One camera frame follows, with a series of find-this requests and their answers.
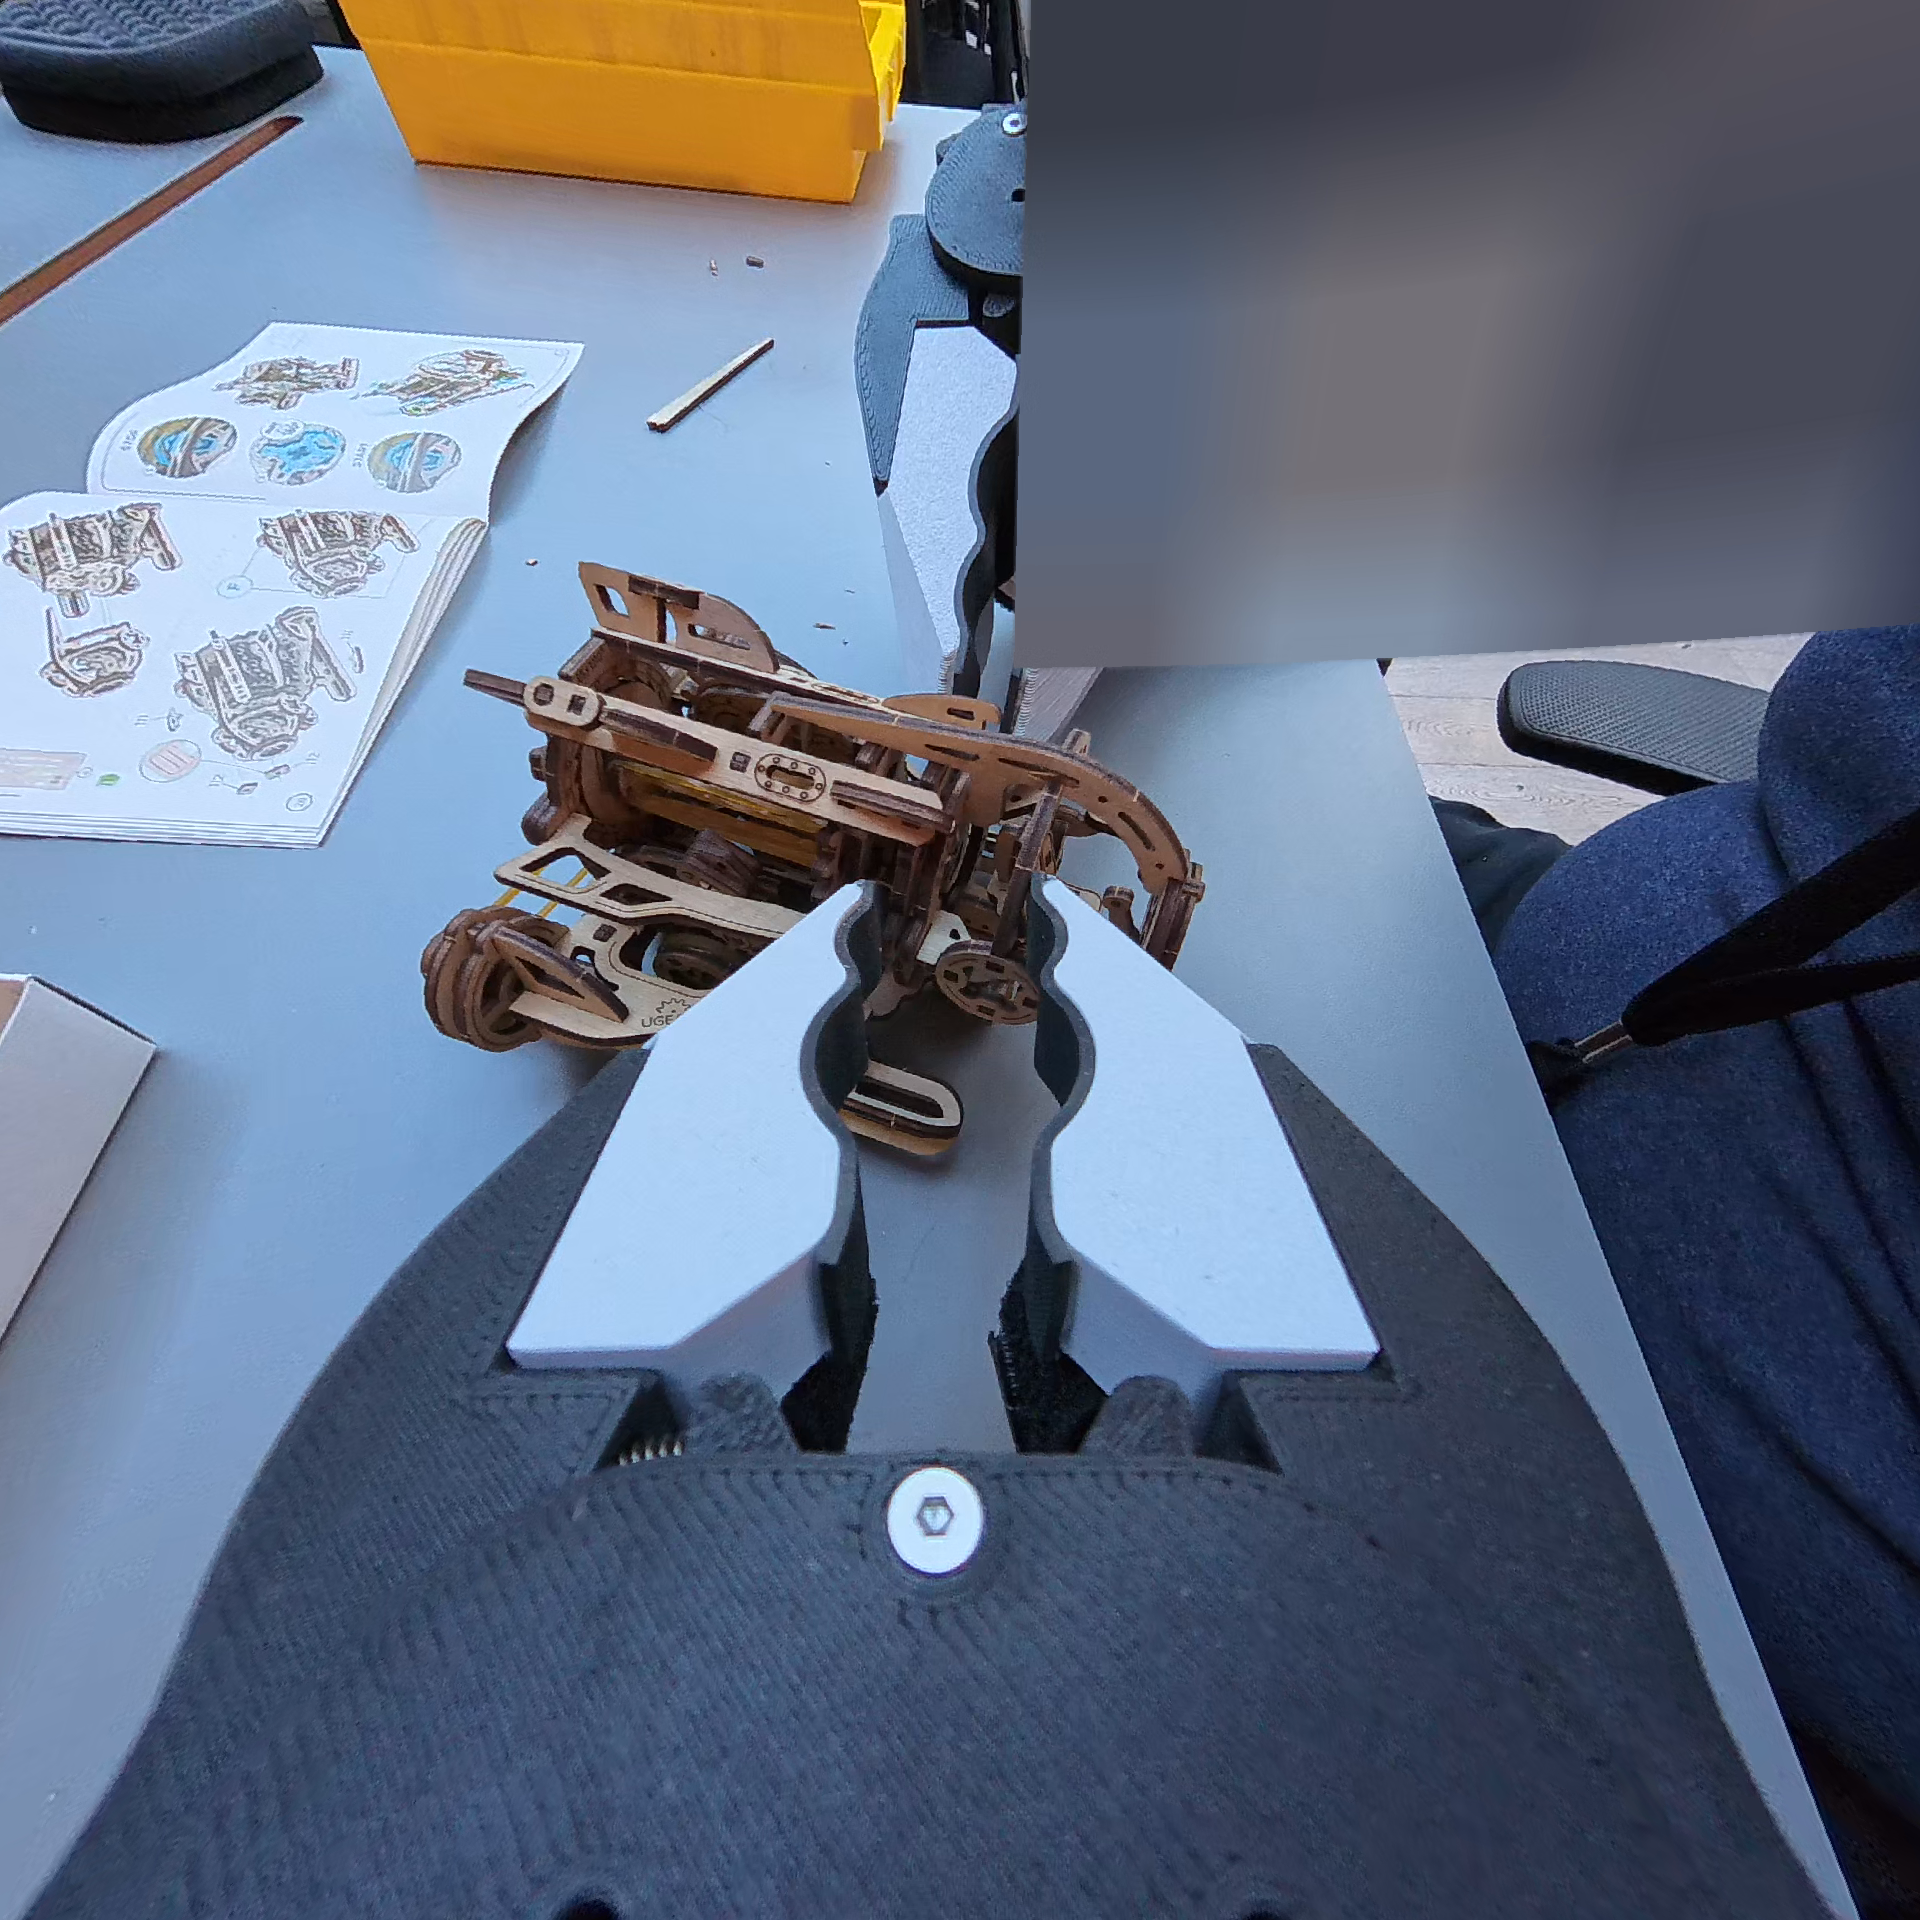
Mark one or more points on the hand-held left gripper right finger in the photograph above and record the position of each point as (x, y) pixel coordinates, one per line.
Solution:
(1184, 1200)

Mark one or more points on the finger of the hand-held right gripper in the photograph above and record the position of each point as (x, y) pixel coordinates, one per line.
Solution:
(931, 480)

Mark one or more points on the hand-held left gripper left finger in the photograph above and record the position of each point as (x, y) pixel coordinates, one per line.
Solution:
(705, 1200)

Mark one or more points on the small wooden part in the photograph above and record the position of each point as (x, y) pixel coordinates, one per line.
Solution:
(915, 1082)

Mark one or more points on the wooden mechanical model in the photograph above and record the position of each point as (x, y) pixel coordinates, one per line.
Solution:
(781, 773)

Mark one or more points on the thin wooden stick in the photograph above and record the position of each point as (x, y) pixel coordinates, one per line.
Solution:
(711, 387)

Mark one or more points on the nested yellow plastic bins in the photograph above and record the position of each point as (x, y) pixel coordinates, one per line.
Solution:
(630, 121)

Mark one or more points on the person's blue clothing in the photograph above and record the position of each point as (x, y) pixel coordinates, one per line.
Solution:
(1724, 1274)

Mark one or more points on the black chair armrest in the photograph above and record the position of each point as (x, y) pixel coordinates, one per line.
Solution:
(1621, 720)

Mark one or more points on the white cardboard box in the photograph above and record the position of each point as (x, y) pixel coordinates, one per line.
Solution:
(61, 1124)

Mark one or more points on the illustrated instruction booklet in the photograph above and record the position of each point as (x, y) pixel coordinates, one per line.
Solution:
(225, 494)

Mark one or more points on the black textured pad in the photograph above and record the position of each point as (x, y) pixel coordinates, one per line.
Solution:
(151, 69)

